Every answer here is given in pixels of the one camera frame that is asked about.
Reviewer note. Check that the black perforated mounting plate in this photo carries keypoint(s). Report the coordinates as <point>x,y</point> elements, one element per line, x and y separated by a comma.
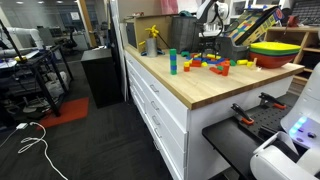
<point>266,120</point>

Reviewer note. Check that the long red block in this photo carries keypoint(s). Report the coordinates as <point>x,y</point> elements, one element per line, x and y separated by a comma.
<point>214,70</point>

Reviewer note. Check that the pink plastic sheet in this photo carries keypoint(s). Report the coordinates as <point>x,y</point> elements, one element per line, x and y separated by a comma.
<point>169,6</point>

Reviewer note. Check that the blue cylinder block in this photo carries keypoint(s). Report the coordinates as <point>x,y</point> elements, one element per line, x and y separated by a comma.
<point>173,67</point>
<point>173,57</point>

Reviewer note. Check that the black frame desk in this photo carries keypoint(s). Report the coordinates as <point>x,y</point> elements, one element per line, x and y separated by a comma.
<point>47,91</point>

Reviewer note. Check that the small blue cube block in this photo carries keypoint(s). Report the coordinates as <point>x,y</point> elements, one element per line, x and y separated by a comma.
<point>207,59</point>

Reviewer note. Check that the green wooden block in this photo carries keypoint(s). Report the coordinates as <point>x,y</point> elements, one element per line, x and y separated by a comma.
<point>185,53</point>
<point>233,62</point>

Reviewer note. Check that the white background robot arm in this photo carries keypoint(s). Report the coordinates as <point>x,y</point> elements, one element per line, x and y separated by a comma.
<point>30,32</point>

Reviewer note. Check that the black orange clamp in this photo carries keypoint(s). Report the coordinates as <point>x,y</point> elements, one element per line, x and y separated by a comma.
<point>242,114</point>
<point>271,100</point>

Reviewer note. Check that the gray plastic bin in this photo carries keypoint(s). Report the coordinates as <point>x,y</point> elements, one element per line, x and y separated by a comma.
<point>233,50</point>

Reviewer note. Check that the white bag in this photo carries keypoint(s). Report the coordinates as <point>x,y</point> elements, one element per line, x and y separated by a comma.
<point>55,85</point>

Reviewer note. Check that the green plastic bowl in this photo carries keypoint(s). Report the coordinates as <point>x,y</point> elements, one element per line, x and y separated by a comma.
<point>273,52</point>

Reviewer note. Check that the tall red cylinder block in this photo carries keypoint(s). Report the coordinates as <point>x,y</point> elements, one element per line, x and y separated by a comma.
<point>225,69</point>

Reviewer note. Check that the teal cloth item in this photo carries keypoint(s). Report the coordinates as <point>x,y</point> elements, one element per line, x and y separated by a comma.
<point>185,13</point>

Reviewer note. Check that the dark gray fabric basket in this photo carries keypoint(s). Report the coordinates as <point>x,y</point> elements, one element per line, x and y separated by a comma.
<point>185,33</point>

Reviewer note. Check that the small white plastic piece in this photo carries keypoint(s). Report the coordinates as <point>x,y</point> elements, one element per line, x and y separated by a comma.
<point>258,68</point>

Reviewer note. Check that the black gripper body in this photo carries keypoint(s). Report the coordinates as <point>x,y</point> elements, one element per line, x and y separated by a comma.
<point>208,42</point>

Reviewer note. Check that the natural wood block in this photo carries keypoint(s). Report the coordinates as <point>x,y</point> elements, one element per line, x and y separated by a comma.
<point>255,61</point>

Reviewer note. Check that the green cylinder block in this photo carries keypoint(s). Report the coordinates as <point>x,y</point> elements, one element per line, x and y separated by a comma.
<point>173,51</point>
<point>173,62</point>
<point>173,72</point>

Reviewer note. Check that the blue wooden block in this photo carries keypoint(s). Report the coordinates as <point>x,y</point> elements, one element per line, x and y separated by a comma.
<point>221,60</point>
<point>197,59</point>
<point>212,62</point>

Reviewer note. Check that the yellow cube block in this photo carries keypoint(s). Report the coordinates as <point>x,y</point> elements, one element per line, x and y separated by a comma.
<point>186,64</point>
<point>250,64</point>
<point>204,64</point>

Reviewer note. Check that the white power adapter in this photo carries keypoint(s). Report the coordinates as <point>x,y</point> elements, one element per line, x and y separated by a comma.
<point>22,126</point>

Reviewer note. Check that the green rectangular block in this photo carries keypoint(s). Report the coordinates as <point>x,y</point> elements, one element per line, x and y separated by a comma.
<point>220,68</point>

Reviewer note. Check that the small red block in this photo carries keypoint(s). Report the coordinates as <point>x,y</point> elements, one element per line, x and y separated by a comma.
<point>193,55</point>

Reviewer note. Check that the robot mounting stand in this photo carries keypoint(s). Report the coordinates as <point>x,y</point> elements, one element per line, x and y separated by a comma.
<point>226,143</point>

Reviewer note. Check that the yellow hand tool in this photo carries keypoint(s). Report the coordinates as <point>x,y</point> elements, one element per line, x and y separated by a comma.
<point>152,31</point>

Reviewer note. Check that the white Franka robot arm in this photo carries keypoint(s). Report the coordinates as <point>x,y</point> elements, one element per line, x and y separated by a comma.
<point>283,163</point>

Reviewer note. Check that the yellow cylinder block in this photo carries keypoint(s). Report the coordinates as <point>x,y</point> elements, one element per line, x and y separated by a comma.
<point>242,62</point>

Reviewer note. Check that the red shelf object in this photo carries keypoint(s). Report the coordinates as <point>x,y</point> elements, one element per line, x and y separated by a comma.
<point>292,20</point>

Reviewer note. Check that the red plastic bowl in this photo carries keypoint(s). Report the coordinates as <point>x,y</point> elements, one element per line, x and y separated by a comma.
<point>271,61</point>

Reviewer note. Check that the long yellow block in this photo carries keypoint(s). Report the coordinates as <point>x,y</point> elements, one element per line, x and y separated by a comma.
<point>216,56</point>

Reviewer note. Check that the orange wooden block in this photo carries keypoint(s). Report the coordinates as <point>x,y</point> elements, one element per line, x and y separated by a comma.
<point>227,62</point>

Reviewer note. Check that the yellow plastic bowl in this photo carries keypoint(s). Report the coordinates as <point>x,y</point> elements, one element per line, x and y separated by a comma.
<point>275,46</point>

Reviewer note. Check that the black office chair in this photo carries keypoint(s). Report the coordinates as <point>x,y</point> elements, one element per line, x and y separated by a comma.
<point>70,40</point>

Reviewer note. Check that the red floor mat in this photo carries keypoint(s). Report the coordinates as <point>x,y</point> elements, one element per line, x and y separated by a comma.
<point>66,111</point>

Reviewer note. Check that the red cube block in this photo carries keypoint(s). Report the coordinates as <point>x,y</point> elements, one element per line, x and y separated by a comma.
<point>193,64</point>
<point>199,63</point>
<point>186,69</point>

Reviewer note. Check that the brown cardboard box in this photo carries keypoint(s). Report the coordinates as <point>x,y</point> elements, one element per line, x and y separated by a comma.
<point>140,30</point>

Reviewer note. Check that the wooden shelf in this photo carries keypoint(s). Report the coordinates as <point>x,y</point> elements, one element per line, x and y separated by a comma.
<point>310,43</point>

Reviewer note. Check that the black cabinet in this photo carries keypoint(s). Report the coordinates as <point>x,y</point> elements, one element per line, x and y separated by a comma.
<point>101,76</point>

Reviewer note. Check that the metal cup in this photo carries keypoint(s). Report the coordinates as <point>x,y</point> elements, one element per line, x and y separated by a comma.
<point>151,46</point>

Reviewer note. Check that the wooden blocks cardboard box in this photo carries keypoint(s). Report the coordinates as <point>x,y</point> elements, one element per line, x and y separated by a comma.
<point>253,26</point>

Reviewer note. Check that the framed wall sign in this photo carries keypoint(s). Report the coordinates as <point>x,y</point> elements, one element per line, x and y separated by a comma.
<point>75,15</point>

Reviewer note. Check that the white drawer cabinet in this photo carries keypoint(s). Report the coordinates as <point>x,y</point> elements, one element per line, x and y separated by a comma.
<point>166,110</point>

